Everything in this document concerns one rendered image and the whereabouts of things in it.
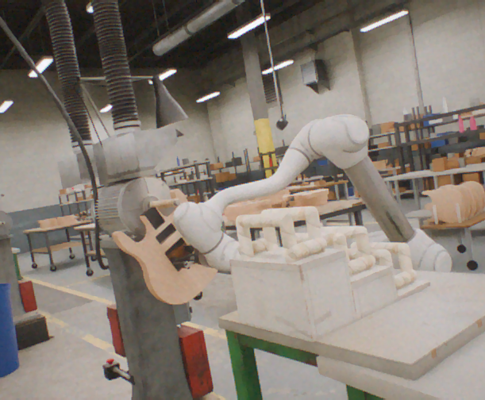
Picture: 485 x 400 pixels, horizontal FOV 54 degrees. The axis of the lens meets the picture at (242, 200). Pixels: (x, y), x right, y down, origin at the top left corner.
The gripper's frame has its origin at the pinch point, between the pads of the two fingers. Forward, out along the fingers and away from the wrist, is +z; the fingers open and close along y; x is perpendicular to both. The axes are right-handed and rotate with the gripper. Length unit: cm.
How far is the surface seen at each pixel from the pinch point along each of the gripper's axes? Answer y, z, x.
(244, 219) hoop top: -12, -74, 23
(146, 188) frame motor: 11.4, 15.6, 26.0
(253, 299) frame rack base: -22, -74, 6
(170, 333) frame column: -13, 32, -37
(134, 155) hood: 3.2, -10.7, 43.1
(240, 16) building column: 799, 739, 67
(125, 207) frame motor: -0.6, 16.4, 25.0
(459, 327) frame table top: -8, -115, -10
